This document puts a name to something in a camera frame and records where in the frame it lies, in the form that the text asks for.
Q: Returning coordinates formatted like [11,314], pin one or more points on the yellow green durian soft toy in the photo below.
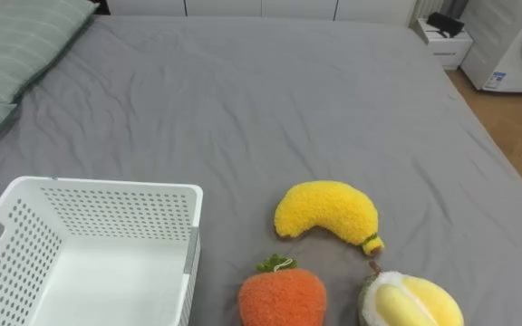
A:
[406,303]

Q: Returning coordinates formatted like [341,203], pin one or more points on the white washing machine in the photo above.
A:
[496,50]

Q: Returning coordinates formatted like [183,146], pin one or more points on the orange carrot soft toy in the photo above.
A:
[283,299]

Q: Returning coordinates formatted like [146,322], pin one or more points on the white wardrobe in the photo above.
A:
[225,6]

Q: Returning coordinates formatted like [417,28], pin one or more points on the yellow banana soft toy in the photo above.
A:
[324,208]

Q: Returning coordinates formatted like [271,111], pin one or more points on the grey bed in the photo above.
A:
[261,113]

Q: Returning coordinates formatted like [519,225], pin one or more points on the white nightstand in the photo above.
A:
[447,52]

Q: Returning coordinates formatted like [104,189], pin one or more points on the white perforated plastic basket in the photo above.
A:
[107,271]

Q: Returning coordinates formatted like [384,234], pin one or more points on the black object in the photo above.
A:
[444,22]

